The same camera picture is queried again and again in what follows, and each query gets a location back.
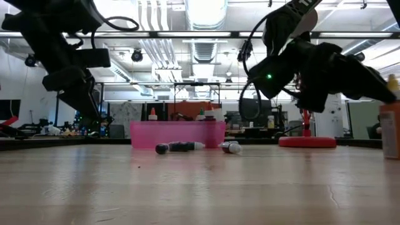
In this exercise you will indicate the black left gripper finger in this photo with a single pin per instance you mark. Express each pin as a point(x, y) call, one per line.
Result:
point(73, 101)
point(89, 100)

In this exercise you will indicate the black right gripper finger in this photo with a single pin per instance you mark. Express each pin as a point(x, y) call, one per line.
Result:
point(368, 95)
point(359, 73)

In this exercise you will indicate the large orange cap coloring bottle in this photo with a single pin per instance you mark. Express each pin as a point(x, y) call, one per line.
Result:
point(152, 115)

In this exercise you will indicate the pink translucent plastic bin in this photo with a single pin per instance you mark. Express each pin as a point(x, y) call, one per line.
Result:
point(175, 134)

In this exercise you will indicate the large red label coloring bottle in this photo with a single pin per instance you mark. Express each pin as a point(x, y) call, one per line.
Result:
point(209, 114)

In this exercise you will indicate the small orange label coloring bottle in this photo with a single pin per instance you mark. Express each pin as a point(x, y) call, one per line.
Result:
point(232, 149)

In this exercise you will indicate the large green cap coloring bottle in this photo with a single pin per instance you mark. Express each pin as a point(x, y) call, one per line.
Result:
point(201, 115)

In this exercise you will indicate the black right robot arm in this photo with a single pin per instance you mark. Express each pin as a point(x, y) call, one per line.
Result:
point(287, 22)

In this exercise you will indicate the black background robot arm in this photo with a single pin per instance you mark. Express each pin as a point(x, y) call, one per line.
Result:
point(34, 127)

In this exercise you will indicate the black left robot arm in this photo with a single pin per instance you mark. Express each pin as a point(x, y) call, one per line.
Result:
point(37, 28)

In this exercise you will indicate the small dark food coloring bottle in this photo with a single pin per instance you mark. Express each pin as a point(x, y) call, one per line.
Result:
point(181, 146)
point(226, 143)
point(162, 148)

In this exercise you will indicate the background robot with green lights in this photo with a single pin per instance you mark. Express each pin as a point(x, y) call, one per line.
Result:
point(103, 128)

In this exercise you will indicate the person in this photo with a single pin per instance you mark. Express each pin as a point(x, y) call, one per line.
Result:
point(376, 128)

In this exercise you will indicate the white cabinet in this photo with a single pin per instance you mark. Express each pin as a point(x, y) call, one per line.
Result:
point(328, 125)

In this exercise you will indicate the red desk lamp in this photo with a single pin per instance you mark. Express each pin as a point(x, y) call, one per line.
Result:
point(307, 142)

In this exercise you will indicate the red background object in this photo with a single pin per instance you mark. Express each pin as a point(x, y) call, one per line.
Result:
point(7, 122)

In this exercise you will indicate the orange background board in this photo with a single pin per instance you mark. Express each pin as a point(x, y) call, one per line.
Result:
point(187, 109)

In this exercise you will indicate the black ceiling mounted camera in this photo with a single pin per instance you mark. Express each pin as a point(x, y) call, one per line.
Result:
point(137, 55)
point(360, 57)
point(31, 60)

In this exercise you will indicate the black metal stand frame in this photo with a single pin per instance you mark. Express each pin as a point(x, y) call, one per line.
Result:
point(57, 109)

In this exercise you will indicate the grey partition wall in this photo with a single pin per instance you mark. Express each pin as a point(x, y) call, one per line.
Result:
point(362, 118)

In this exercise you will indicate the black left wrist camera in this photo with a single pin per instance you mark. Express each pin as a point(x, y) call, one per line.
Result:
point(93, 57)

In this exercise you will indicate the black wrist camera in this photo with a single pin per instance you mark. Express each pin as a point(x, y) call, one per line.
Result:
point(93, 57)
point(326, 51)

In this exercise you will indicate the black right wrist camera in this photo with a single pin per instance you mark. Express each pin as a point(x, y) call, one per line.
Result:
point(326, 51)

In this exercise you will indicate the black aluminium table frame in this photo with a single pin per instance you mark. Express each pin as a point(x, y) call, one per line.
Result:
point(47, 143)

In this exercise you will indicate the black wall monitor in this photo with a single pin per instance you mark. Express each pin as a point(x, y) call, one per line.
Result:
point(9, 109)

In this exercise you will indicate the silver ceiling air duct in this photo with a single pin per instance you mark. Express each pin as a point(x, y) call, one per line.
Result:
point(206, 12)

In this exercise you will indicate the black overhead frame bar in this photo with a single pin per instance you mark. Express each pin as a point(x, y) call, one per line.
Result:
point(193, 34)

